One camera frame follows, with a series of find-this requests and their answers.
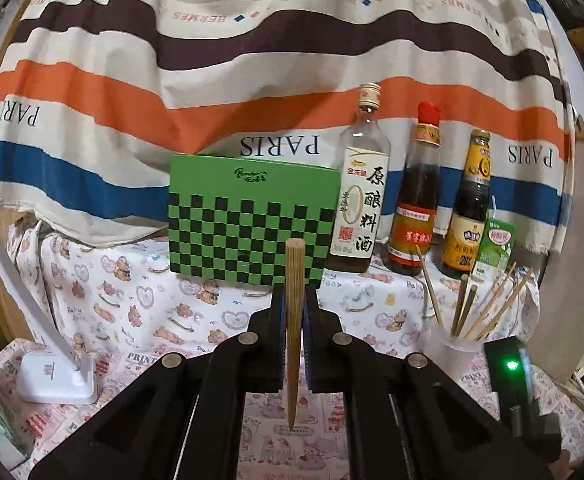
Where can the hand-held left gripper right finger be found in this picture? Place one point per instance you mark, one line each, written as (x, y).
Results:
(312, 340)

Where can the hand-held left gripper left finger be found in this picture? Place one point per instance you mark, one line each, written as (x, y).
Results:
(278, 340)

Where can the wooden chopstick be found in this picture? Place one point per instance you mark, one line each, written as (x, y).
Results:
(294, 310)
(429, 287)
(509, 298)

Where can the translucent plastic cup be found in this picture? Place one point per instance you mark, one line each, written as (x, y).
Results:
(452, 355)

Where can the bunch of wooden chopsticks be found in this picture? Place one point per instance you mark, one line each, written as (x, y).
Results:
(461, 305)

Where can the strawberry printed tablecloth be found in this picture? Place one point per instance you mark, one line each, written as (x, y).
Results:
(272, 442)

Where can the green milk carton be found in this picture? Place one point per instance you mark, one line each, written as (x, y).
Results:
(494, 255)

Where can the green checkered box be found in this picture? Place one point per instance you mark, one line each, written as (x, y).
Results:
(252, 200)

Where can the wooden cabinet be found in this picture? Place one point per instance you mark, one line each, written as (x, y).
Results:
(577, 260)

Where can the white label cooking wine bottle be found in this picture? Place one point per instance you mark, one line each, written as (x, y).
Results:
(359, 200)

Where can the teddy bear printed tablecloth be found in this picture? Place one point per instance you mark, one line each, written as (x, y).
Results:
(121, 300)

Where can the yellow label sauce bottle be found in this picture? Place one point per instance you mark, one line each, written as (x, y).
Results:
(467, 220)

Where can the red cap sauce bottle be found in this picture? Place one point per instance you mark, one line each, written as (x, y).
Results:
(414, 200)

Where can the white desk lamp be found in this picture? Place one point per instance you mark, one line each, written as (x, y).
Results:
(56, 377)

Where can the striped blanket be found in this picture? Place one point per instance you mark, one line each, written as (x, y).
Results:
(221, 85)

